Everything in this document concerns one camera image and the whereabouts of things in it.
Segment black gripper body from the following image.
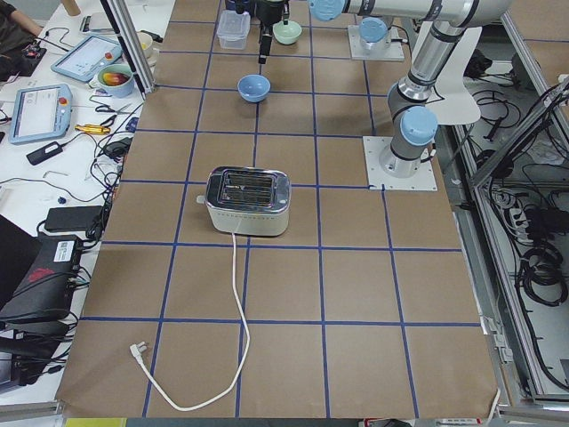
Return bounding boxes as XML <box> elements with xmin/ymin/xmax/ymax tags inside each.
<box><xmin>256</xmin><ymin>0</ymin><xmax>290</xmax><ymax>26</ymax></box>

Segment green bowl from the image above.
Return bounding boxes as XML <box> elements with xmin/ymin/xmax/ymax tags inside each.
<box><xmin>273</xmin><ymin>20</ymin><xmax>302</xmax><ymax>45</ymax></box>

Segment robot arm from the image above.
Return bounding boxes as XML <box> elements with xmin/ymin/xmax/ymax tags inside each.
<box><xmin>255</xmin><ymin>1</ymin><xmax>389</xmax><ymax>64</ymax></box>
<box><xmin>309</xmin><ymin>0</ymin><xmax>511</xmax><ymax>178</ymax></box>

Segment cream bowl with lemon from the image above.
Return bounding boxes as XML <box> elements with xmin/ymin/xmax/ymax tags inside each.
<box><xmin>137</xmin><ymin>31</ymin><xmax>154</xmax><ymax>60</ymax></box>

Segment blue bowl with fruit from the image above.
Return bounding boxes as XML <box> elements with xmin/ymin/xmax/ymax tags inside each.
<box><xmin>97</xmin><ymin>64</ymin><xmax>134</xmax><ymax>98</ymax></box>

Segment clear plastic food container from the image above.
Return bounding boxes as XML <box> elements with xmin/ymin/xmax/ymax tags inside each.
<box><xmin>216</xmin><ymin>10</ymin><xmax>251</xmax><ymax>50</ymax></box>

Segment cream silver toaster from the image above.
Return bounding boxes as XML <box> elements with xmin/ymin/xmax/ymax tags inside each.
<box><xmin>196</xmin><ymin>165</ymin><xmax>292</xmax><ymax>237</ymax></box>

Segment yellow screwdriver tool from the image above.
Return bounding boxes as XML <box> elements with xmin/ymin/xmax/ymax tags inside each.
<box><xmin>74</xmin><ymin>125</ymin><xmax>111</xmax><ymax>135</ymax></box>

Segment white plastic sheet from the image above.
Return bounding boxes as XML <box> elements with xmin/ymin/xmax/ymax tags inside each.
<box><xmin>427</xmin><ymin>27</ymin><xmax>482</xmax><ymax>125</ymax></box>

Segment blue teach pendant tablet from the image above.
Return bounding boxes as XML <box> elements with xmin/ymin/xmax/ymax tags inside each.
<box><xmin>8</xmin><ymin>84</ymin><xmax>73</xmax><ymax>145</ymax></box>

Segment black power adapter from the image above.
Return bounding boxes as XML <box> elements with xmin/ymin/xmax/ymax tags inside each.
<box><xmin>27</xmin><ymin>141</ymin><xmax>63</xmax><ymax>165</ymax></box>

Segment black power brick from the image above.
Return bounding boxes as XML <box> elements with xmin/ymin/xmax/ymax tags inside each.
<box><xmin>44</xmin><ymin>205</ymin><xmax>102</xmax><ymax>232</ymax></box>

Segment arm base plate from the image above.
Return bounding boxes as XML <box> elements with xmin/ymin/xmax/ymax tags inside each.
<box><xmin>348</xmin><ymin>25</ymin><xmax>405</xmax><ymax>62</ymax></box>
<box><xmin>363</xmin><ymin>136</ymin><xmax>437</xmax><ymax>191</ymax></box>

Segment aluminium frame post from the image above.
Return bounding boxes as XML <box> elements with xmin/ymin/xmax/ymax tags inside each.
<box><xmin>100</xmin><ymin>0</ymin><xmax>156</xmax><ymax>96</ymax></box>

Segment white toaster power cord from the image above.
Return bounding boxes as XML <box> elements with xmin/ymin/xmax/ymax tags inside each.
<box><xmin>129</xmin><ymin>232</ymin><xmax>251</xmax><ymax>413</ymax></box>

